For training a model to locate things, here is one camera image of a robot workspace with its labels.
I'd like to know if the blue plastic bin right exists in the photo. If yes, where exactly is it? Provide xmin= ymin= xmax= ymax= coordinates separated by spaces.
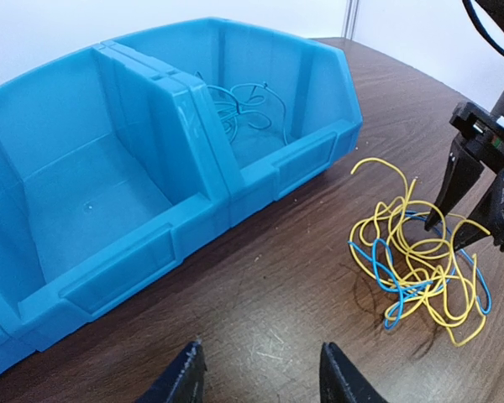
xmin=116 ymin=18 xmax=363 ymax=225

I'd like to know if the blue cable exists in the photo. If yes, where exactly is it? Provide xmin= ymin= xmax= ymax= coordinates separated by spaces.
xmin=205 ymin=81 xmax=492 ymax=331

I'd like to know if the yellow cable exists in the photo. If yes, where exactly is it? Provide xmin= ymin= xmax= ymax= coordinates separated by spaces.
xmin=349 ymin=157 xmax=492 ymax=348

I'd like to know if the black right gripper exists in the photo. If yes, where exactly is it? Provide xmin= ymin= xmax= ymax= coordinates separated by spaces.
xmin=424 ymin=102 xmax=504 ymax=252

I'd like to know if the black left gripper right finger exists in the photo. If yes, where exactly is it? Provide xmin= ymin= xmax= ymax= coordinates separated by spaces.
xmin=319 ymin=343 xmax=387 ymax=403

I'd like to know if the blue plastic bin middle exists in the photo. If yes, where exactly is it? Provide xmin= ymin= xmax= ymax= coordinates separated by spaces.
xmin=0 ymin=46 xmax=231 ymax=351

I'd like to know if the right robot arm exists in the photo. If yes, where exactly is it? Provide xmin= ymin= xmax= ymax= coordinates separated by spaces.
xmin=424 ymin=1 xmax=504 ymax=253

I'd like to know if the right aluminium frame post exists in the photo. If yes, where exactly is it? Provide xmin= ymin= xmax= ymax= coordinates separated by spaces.
xmin=341 ymin=0 xmax=360 ymax=40

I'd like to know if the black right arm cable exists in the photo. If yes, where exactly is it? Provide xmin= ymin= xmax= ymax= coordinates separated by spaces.
xmin=461 ymin=0 xmax=504 ymax=60

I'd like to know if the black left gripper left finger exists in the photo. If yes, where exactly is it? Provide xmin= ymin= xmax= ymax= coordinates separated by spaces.
xmin=136 ymin=341 xmax=207 ymax=403

